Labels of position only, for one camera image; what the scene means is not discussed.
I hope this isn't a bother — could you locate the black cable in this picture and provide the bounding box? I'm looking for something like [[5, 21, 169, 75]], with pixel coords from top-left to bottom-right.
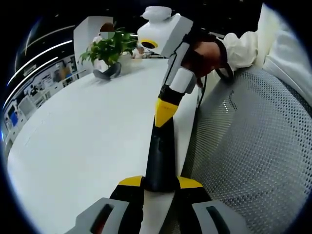
[[197, 65, 235, 109]]

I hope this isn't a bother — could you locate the black remote control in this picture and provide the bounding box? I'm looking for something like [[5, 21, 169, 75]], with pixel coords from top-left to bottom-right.
[[145, 114, 180, 194]]

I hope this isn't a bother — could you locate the person's white coat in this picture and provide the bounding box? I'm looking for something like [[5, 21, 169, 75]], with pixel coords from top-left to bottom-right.
[[254, 2, 312, 99]]

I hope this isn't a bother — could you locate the person's right hand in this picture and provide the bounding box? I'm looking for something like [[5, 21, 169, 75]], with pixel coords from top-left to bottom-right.
[[184, 40, 224, 86]]

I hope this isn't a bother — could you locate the grey mesh office chair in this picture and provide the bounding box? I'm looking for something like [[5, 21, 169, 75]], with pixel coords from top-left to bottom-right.
[[181, 65, 312, 234]]

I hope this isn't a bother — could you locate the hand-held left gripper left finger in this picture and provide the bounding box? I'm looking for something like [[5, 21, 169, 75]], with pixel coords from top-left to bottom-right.
[[70, 175, 145, 234]]

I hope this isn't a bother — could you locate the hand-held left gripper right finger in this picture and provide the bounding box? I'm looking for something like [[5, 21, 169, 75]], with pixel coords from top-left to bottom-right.
[[170, 176, 247, 234]]

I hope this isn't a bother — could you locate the green potted plant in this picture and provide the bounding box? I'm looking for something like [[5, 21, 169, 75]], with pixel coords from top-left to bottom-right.
[[78, 22, 139, 67]]

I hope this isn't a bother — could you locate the black headset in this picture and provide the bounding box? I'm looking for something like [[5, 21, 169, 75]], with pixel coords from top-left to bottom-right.
[[92, 61, 122, 80]]

